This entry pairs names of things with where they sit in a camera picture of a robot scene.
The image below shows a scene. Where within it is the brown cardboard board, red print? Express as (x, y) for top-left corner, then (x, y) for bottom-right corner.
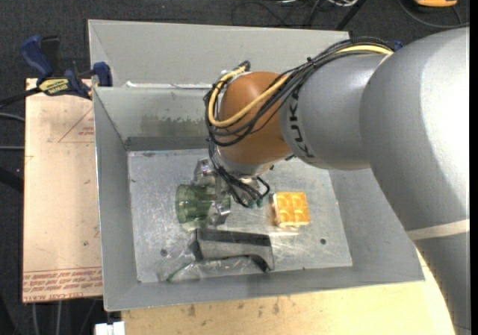
(22, 78), (104, 304)

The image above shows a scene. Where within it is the clear plastic packet, black strip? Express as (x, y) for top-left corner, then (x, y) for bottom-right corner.
(159, 228), (276, 283)

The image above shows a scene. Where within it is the grey metal bin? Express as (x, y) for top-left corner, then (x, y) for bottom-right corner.
(87, 19), (426, 312)

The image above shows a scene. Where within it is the yellow and orange square packet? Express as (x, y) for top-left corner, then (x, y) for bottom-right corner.
(269, 191), (311, 231)

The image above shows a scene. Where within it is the green clear glass cup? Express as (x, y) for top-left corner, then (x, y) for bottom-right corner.
(175, 183), (219, 232)

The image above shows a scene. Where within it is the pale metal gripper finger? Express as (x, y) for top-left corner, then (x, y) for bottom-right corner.
(207, 200), (232, 226)
(192, 157), (220, 193)

